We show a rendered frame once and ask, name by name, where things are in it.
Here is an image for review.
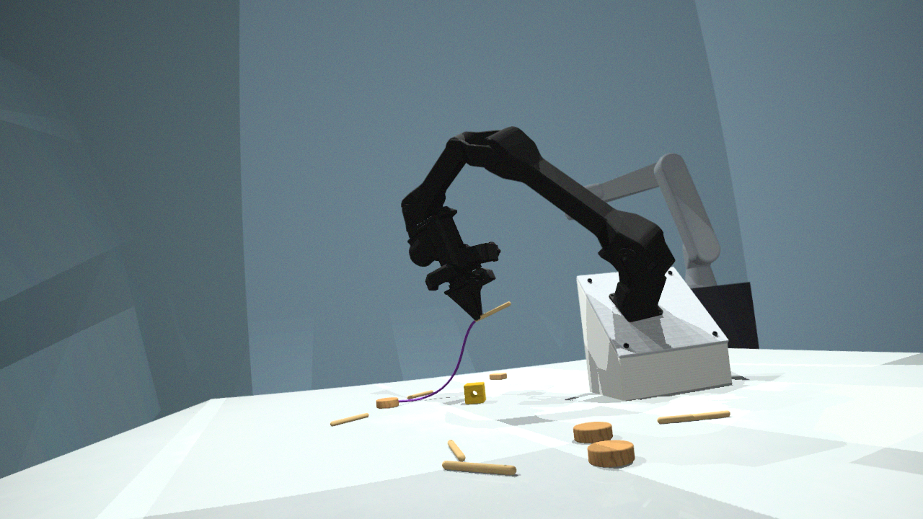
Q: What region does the yellow block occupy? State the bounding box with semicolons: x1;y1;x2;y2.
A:
464;381;487;404

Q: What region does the round wooden button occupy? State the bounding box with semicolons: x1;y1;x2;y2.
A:
376;397;399;409

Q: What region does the round wooden disc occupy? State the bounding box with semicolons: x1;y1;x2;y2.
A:
573;422;613;443
587;440;635;467

